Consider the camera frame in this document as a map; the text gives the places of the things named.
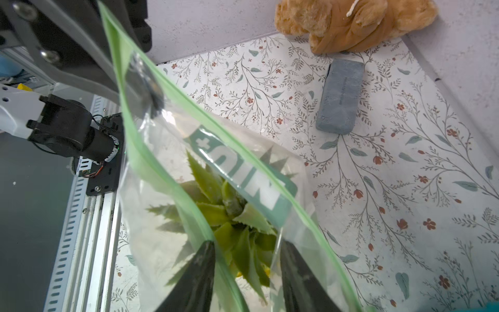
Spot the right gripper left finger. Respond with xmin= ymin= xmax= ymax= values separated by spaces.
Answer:
xmin=156 ymin=240 xmax=216 ymax=312

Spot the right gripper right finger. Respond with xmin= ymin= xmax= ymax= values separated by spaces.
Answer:
xmin=280 ymin=240 xmax=340 ymax=311

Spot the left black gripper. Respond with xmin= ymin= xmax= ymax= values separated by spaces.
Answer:
xmin=0 ymin=0 xmax=153 ymax=104

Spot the yellow pineapple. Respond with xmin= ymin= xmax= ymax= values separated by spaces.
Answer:
xmin=141 ymin=150 xmax=277 ymax=311

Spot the clear zip-top bag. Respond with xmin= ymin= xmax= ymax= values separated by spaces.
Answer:
xmin=99 ymin=2 xmax=362 ymax=311

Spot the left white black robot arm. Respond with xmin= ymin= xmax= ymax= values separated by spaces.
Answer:
xmin=1 ymin=1 xmax=125 ymax=196

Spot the grey blue sponge block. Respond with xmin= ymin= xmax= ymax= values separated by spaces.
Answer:
xmin=316 ymin=59 xmax=365 ymax=135

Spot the brown plush teddy bear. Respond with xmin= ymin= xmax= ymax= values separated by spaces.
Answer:
xmin=274 ymin=0 xmax=439 ymax=55

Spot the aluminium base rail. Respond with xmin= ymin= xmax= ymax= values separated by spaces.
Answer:
xmin=42 ymin=95 xmax=126 ymax=312

